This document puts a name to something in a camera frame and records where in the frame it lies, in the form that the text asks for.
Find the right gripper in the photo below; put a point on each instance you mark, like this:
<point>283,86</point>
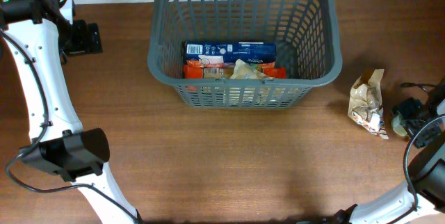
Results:
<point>405,108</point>

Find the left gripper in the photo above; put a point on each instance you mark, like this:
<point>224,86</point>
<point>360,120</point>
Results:
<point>89,41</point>

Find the green lid spice jar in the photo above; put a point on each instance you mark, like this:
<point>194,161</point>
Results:
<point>397,126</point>

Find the tan brown snack pouch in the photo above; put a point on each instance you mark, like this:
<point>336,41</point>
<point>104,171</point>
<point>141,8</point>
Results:
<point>365,103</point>

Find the orange pasta package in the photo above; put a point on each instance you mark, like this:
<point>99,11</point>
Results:
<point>225,73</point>

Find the multicolour tissue pack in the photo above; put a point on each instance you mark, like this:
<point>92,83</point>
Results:
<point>226,54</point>

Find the pale orange bag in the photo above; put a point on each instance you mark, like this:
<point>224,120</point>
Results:
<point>246,71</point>

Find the grey plastic shopping basket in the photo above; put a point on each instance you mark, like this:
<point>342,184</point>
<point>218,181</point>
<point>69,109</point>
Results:
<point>305,32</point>

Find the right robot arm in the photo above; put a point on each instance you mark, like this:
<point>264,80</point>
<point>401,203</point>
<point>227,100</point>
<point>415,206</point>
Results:
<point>422,192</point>

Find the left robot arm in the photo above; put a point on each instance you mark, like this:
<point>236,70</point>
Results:
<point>41,35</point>

